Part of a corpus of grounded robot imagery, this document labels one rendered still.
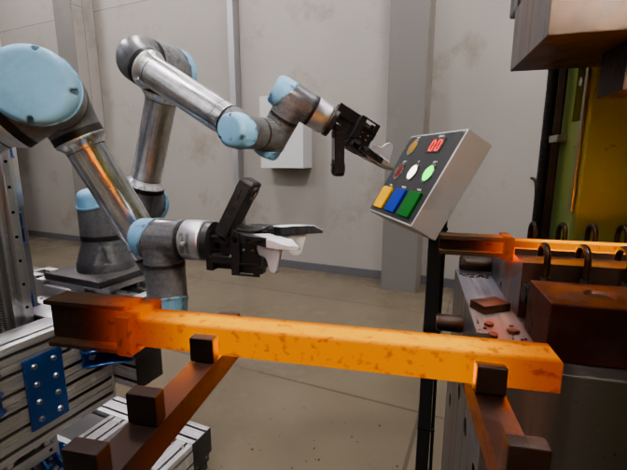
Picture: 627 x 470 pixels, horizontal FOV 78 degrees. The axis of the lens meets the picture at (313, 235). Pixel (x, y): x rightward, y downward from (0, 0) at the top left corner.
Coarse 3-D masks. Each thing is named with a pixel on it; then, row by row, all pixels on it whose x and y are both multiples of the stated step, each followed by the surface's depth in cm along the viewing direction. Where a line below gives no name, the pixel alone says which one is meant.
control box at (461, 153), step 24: (408, 144) 127; (432, 144) 109; (456, 144) 97; (480, 144) 97; (408, 168) 117; (456, 168) 97; (408, 192) 109; (432, 192) 97; (456, 192) 98; (384, 216) 117; (432, 216) 98
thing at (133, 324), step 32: (64, 320) 35; (96, 320) 34; (128, 320) 32; (160, 320) 33; (192, 320) 33; (224, 320) 33; (256, 320) 33; (128, 352) 32; (224, 352) 31; (256, 352) 31; (288, 352) 30; (320, 352) 29; (352, 352) 29; (384, 352) 28; (416, 352) 28; (448, 352) 27; (480, 352) 27; (512, 352) 27; (544, 352) 27; (512, 384) 27; (544, 384) 26
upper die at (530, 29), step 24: (528, 0) 55; (552, 0) 45; (576, 0) 45; (600, 0) 44; (624, 0) 44; (528, 24) 55; (552, 24) 46; (576, 24) 45; (600, 24) 45; (624, 24) 44; (528, 48) 54; (552, 48) 52; (576, 48) 52; (600, 48) 52
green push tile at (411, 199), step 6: (414, 192) 103; (420, 192) 101; (408, 198) 105; (414, 198) 102; (420, 198) 100; (402, 204) 106; (408, 204) 103; (414, 204) 100; (402, 210) 105; (408, 210) 102; (402, 216) 105; (408, 216) 101
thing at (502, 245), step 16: (448, 240) 60; (464, 240) 59; (480, 240) 58; (496, 240) 58; (512, 240) 56; (528, 240) 58; (544, 240) 58; (560, 240) 58; (496, 256) 58; (512, 256) 57
